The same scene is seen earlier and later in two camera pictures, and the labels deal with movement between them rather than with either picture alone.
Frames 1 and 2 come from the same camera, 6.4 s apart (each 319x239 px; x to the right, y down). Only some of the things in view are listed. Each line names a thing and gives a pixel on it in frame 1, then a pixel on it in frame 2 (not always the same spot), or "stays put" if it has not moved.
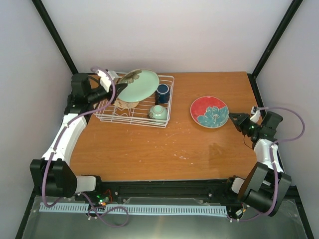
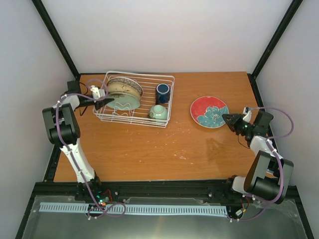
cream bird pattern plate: x=122 y=103 -> x=124 y=85
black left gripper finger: x=113 y=99 -> x=98 y=105
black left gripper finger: x=119 y=88 -> x=105 y=101
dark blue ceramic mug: x=162 y=94 stays put
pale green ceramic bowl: x=158 y=112 stays put
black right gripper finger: x=237 y=125 -> x=232 y=125
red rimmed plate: x=210 y=111 stays put
